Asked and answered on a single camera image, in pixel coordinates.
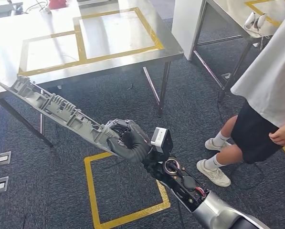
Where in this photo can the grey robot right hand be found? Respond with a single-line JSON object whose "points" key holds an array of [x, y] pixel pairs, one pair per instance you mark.
{"points": [[136, 140]]}

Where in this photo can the grey plastic wheel hubcap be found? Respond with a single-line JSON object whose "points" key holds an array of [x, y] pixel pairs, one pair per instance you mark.
{"points": [[61, 112]]}

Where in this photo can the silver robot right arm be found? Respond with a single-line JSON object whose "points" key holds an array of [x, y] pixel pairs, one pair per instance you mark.
{"points": [[216, 215]]}

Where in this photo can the steel workbench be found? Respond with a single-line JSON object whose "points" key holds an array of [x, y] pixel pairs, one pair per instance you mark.
{"points": [[230, 15], [109, 68]]}

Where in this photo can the white partition panel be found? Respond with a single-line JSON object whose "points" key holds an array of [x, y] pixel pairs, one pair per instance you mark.
{"points": [[185, 25]]}

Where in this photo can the grey laptop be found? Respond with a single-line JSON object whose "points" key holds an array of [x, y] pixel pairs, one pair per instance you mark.
{"points": [[94, 2]]}

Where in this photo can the white desk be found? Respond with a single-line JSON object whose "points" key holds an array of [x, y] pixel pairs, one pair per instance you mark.
{"points": [[68, 11]]}

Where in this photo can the red cloth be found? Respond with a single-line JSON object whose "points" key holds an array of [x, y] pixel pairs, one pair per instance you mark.
{"points": [[57, 3]]}

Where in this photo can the small grey puck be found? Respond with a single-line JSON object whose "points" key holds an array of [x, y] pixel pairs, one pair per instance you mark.
{"points": [[47, 10]]}

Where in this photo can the person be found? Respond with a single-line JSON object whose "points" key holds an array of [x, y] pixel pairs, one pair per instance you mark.
{"points": [[270, 79]]}

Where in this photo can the white handheld controller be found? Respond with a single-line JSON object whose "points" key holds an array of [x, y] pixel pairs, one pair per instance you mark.
{"points": [[261, 20], [250, 19]]}

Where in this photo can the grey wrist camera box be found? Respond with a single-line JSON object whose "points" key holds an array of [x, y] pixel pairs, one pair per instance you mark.
{"points": [[161, 140]]}

